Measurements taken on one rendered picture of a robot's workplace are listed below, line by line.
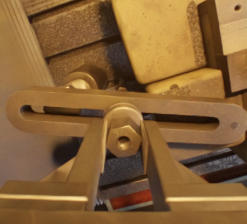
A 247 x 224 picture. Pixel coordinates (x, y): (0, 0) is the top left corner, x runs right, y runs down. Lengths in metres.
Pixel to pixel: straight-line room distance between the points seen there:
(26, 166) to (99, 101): 0.53
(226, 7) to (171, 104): 0.12
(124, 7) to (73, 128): 0.16
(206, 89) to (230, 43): 0.06
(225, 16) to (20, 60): 0.50
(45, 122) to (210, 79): 0.20
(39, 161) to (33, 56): 0.34
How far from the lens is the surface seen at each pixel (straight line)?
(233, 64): 0.23
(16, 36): 0.57
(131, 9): 0.25
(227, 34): 0.23
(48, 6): 0.48
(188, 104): 0.20
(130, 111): 0.17
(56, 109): 0.23
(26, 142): 0.63
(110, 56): 0.44
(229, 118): 0.23
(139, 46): 0.24
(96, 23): 0.44
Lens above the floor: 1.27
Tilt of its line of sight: 74 degrees down
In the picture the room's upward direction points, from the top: 177 degrees clockwise
